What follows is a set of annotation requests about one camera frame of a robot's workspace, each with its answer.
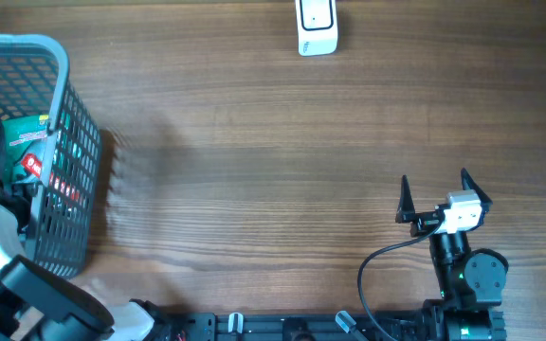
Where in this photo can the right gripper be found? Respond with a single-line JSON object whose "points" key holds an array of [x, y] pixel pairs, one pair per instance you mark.
{"points": [[424, 222]]}

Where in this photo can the green 3M gloves packet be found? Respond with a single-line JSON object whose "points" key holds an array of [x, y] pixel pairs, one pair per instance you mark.
{"points": [[24, 158]]}

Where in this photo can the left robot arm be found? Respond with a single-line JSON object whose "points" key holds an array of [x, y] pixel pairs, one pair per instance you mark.
{"points": [[69, 313]]}

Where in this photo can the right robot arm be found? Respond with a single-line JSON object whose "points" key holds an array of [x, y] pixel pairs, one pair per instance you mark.
{"points": [[470, 281]]}

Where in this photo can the white barcode scanner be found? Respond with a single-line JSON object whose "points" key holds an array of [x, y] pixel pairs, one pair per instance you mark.
{"points": [[317, 26]]}

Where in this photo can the grey plastic mesh basket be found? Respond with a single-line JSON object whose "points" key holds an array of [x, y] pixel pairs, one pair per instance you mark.
{"points": [[34, 80]]}

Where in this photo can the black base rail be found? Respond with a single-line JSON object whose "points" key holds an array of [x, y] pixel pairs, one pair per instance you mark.
{"points": [[296, 327]]}

